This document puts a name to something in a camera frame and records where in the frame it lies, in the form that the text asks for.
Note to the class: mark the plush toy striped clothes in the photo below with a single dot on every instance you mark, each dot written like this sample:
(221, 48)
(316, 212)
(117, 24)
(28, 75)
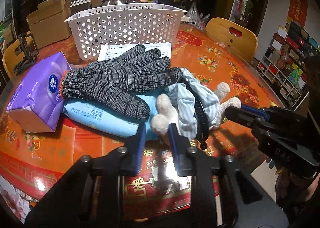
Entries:
(178, 105)

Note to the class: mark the purple tissue pack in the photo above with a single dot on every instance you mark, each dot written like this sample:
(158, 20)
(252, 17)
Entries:
(36, 103)

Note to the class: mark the light blue wipes pack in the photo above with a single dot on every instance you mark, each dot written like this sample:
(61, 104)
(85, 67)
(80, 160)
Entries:
(97, 116)

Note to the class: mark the grey knit glove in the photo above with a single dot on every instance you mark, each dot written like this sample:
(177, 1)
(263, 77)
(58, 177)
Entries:
(117, 82)

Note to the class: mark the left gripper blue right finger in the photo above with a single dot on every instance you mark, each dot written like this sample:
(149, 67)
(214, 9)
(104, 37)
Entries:
(179, 148)

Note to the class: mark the white cubby shelf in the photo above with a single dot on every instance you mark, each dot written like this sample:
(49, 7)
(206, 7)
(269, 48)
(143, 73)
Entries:
(283, 65)

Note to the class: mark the white printed paper sheet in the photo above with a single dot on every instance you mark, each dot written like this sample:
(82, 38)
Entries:
(111, 51)

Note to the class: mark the wooden chair left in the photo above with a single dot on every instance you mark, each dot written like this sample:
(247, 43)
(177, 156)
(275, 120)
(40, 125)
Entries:
(11, 56)

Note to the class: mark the cardboard box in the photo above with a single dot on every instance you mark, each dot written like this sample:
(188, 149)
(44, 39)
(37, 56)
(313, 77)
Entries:
(48, 23)

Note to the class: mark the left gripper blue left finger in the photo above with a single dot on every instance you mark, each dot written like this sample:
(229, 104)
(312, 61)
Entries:
(138, 144)

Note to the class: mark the black hair claw clip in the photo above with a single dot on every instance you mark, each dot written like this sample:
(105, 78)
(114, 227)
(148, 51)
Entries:
(202, 120)

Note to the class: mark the wooden chair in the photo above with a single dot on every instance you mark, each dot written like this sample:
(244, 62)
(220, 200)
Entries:
(11, 56)
(239, 40)

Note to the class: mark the white perforated plastic basket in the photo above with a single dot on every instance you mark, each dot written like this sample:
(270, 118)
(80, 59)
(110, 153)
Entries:
(133, 23)

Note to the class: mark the black phone stand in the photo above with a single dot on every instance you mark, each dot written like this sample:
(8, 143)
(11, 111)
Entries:
(30, 53)

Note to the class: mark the wooden chair right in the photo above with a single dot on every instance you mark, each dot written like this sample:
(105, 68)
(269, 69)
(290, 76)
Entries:
(239, 40)

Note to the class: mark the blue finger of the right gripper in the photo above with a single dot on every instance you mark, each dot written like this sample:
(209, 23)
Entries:
(240, 116)
(255, 111)

